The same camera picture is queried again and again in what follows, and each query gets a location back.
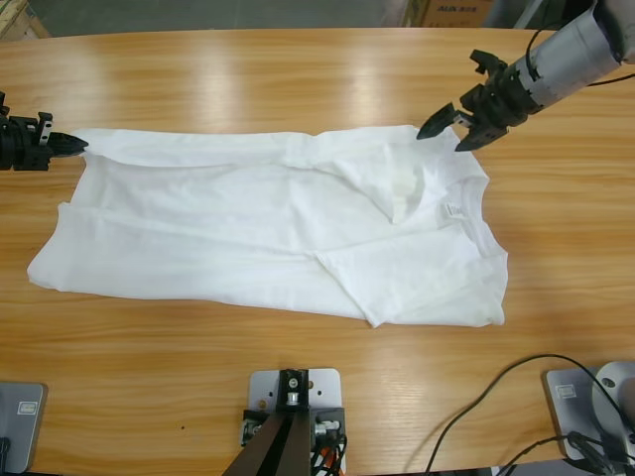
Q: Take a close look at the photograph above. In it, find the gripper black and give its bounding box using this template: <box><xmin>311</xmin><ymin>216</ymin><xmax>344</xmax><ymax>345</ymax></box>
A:
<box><xmin>415</xmin><ymin>61</ymin><xmax>542</xmax><ymax>153</ymax></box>
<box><xmin>0</xmin><ymin>111</ymin><xmax>90</xmax><ymax>173</ymax></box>

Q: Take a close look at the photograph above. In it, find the white t-shirt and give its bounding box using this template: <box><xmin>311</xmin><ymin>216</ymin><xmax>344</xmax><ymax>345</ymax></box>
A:
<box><xmin>24</xmin><ymin>123</ymin><xmax>511</xmax><ymax>329</ymax></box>

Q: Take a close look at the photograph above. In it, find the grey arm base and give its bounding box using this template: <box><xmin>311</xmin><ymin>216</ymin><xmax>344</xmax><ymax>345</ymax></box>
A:
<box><xmin>0</xmin><ymin>380</ymin><xmax>50</xmax><ymax>474</ymax></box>
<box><xmin>542</xmin><ymin>360</ymin><xmax>635</xmax><ymax>460</ymax></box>

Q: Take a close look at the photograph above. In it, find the cardboard box with AUX print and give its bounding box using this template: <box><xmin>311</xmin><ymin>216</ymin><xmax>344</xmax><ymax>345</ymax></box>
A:
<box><xmin>420</xmin><ymin>0</ymin><xmax>497</xmax><ymax>29</ymax></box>

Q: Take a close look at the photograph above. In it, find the wooden crate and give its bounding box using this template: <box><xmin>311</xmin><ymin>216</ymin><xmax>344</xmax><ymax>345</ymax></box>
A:
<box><xmin>0</xmin><ymin>0</ymin><xmax>52</xmax><ymax>41</ymax></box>

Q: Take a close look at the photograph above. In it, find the grey metal frame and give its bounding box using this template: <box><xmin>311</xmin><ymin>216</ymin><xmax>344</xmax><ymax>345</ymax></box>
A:
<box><xmin>513</xmin><ymin>0</ymin><xmax>550</xmax><ymax>30</ymax></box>

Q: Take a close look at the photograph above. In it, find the long black cable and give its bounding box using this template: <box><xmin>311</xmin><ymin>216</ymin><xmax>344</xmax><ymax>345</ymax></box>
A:
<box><xmin>404</xmin><ymin>353</ymin><xmax>629</xmax><ymax>475</ymax></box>

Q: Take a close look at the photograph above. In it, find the black side bracket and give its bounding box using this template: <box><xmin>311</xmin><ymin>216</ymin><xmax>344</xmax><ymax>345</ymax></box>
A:
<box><xmin>311</xmin><ymin>405</ymin><xmax>347</xmax><ymax>440</ymax></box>
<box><xmin>240</xmin><ymin>408</ymin><xmax>273</xmax><ymax>446</ymax></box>

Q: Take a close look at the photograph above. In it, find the black post clamp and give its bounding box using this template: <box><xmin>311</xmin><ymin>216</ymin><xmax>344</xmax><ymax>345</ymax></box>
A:
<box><xmin>275</xmin><ymin>367</ymin><xmax>313</xmax><ymax>417</ymax></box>

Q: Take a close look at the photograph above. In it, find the black cable with plug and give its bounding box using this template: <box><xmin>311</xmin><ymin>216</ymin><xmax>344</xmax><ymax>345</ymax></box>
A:
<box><xmin>498</xmin><ymin>429</ymin><xmax>635</xmax><ymax>476</ymax></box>

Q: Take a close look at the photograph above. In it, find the orange and black cable bundle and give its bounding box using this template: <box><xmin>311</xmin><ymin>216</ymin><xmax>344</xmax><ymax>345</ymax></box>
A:
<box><xmin>310</xmin><ymin>434</ymin><xmax>349</xmax><ymax>476</ymax></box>

